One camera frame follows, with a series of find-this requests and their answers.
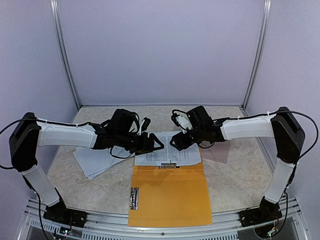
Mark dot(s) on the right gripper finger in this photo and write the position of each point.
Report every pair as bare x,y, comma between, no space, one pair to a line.
177,145
176,139

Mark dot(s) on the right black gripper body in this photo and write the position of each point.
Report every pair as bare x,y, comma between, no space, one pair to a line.
186,143

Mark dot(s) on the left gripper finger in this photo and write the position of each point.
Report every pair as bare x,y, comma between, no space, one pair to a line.
155,143
149,150

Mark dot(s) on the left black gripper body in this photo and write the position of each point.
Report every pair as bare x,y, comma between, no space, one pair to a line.
136,145

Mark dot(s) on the stack of printed papers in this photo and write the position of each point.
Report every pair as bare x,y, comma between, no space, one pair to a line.
169,155

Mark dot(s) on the metal folder spine clip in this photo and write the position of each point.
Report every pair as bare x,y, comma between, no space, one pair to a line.
169,165

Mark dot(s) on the orange file folder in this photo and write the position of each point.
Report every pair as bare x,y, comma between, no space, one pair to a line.
170,197

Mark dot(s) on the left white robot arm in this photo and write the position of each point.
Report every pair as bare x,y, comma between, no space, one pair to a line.
124,129

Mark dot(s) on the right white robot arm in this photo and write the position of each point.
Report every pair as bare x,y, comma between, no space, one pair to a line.
198,127

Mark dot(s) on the metal folder cover clip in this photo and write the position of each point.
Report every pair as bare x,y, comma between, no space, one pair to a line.
134,198

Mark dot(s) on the translucent grey plastic sheet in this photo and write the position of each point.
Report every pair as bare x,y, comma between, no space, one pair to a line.
217,153

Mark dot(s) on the remaining white paper stack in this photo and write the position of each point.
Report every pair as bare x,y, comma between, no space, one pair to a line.
94,162

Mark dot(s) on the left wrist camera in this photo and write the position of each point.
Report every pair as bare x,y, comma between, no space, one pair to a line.
143,125

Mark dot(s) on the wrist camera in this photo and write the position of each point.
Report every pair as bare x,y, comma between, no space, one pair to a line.
143,125
180,119

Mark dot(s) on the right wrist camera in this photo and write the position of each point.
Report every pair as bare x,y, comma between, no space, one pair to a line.
180,119

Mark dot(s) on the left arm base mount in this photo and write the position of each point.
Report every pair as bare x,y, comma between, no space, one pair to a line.
66,216

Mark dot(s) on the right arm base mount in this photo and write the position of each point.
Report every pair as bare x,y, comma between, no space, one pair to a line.
256,216

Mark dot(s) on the front aluminium rail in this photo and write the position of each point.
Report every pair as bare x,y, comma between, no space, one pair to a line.
226,225

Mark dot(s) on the left aluminium frame post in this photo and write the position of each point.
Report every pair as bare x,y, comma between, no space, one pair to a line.
54,5

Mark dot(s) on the aluminium frame post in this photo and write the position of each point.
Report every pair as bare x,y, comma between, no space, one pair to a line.
54,5
258,53

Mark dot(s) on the right aluminium frame post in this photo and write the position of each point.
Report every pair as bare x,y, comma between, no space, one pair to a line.
258,53

